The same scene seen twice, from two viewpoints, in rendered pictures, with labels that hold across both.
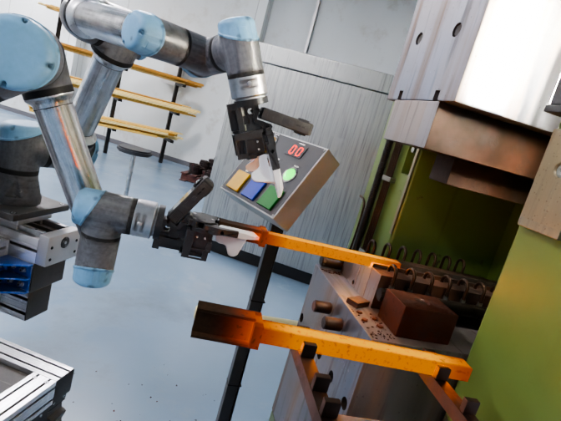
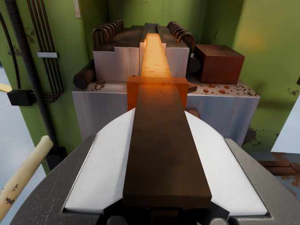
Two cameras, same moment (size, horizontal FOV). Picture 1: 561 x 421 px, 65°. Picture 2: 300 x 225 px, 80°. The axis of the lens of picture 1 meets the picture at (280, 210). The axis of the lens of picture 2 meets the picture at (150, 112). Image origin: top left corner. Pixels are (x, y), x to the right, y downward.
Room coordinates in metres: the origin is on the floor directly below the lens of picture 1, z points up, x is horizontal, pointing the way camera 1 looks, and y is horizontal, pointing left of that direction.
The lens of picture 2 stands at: (0.89, 0.15, 1.07)
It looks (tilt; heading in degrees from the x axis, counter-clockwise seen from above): 31 degrees down; 284
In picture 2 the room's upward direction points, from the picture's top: 2 degrees clockwise
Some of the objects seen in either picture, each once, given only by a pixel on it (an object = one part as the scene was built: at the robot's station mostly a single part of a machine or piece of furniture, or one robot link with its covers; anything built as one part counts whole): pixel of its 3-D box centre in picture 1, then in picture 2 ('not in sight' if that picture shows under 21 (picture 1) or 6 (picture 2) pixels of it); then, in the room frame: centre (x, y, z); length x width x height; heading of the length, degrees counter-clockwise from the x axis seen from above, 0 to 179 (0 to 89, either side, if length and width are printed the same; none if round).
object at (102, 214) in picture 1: (104, 211); not in sight; (0.84, 0.33, 0.99); 0.11 x 0.08 x 0.09; 105
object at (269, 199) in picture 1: (270, 198); not in sight; (1.37, 0.04, 1.01); 0.07 x 0.05 x 0.07; 40
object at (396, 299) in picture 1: (416, 316); (214, 62); (0.85, -0.32, 0.95); 0.12 x 0.09 x 0.07; 105
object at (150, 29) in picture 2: (446, 277); (152, 32); (1.04, -0.43, 0.99); 0.42 x 0.05 x 0.01; 105
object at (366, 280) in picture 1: (436, 286); (143, 44); (1.06, -0.42, 0.96); 0.42 x 0.20 x 0.09; 105
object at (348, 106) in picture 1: (305, 167); not in sight; (4.06, -0.11, 0.89); 1.41 x 1.06 x 1.77; 80
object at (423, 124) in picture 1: (487, 145); not in sight; (1.06, -0.42, 1.32); 0.42 x 0.20 x 0.10; 105
